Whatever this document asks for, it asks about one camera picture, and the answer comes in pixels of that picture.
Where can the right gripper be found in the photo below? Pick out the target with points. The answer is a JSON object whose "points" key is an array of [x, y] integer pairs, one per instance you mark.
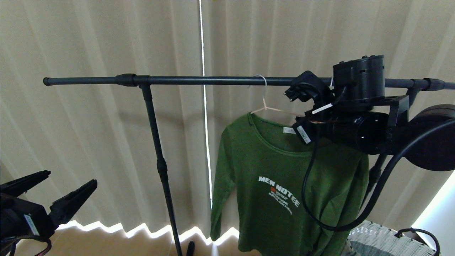
{"points": [[355, 131]]}

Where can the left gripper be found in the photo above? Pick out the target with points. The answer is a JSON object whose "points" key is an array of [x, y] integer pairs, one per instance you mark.
{"points": [[14, 220]]}

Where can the pink clothes hanger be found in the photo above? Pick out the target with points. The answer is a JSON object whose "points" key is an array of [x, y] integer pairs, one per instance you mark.
{"points": [[264, 101]]}

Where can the green long-sleeved shirt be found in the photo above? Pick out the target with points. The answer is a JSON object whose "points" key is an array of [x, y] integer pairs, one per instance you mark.
{"points": [[256, 160]]}

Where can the white laundry basket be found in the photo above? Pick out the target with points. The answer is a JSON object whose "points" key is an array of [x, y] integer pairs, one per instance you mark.
{"points": [[373, 238]]}

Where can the black clothes rack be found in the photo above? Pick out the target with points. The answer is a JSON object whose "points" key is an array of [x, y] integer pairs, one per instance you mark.
{"points": [[89, 80]]}

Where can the beige curtain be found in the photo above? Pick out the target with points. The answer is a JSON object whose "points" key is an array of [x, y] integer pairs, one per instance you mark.
{"points": [[89, 142]]}

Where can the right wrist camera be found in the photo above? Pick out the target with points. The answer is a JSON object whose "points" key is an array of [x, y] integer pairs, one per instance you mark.
{"points": [[305, 85]]}

